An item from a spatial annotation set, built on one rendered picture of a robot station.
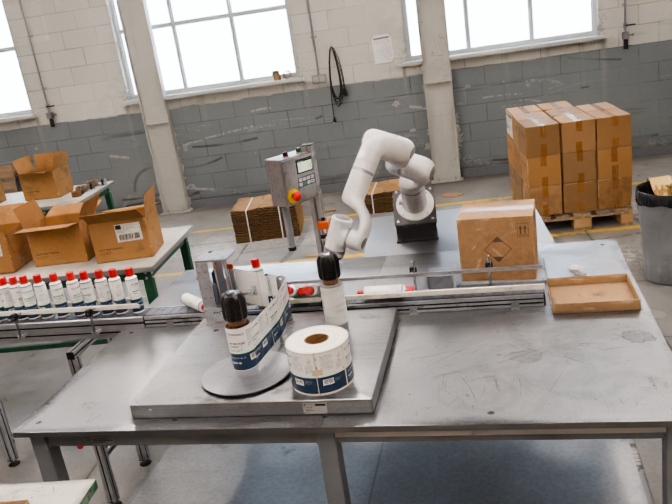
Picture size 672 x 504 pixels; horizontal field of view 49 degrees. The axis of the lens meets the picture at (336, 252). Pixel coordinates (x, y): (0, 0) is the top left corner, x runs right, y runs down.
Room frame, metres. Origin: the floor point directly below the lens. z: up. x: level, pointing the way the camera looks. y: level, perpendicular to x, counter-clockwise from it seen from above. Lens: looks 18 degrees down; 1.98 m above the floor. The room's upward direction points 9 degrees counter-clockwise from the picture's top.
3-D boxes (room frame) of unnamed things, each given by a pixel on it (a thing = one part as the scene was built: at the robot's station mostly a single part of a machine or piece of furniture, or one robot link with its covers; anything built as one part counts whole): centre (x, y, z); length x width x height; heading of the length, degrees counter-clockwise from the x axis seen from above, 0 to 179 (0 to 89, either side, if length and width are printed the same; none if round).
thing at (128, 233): (4.27, 1.22, 0.97); 0.51 x 0.39 x 0.37; 177
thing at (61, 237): (4.37, 1.62, 0.96); 0.53 x 0.45 x 0.37; 173
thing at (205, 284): (2.77, 0.47, 1.01); 0.14 x 0.13 x 0.26; 76
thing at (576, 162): (6.26, -2.11, 0.45); 1.20 x 0.84 x 0.89; 173
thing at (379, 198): (7.34, -0.65, 0.11); 0.65 x 0.54 x 0.22; 78
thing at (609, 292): (2.52, -0.93, 0.85); 0.30 x 0.26 x 0.04; 76
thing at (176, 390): (2.35, 0.27, 0.86); 0.80 x 0.67 x 0.05; 76
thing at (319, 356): (2.10, 0.10, 0.95); 0.20 x 0.20 x 0.14
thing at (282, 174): (2.87, 0.13, 1.38); 0.17 x 0.10 x 0.19; 131
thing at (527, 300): (2.76, 0.04, 0.85); 1.65 x 0.11 x 0.05; 76
